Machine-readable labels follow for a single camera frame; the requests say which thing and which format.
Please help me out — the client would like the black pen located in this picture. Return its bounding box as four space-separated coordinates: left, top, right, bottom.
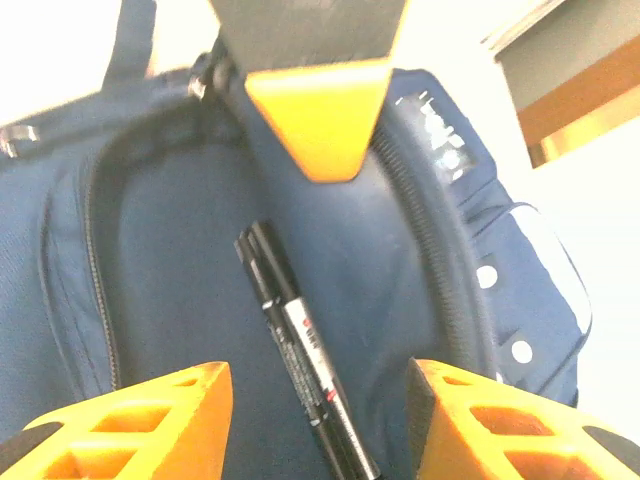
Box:
233 229 361 480

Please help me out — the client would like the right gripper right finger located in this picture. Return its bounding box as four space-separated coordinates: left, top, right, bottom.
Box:
405 357 640 480

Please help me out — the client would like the white-bodied black marker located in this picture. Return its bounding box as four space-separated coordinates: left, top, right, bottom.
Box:
249 221 384 480

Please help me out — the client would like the navy blue backpack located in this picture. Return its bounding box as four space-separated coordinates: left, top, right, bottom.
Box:
0 0 594 480

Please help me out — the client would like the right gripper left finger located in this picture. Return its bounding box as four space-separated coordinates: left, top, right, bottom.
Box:
0 360 234 480

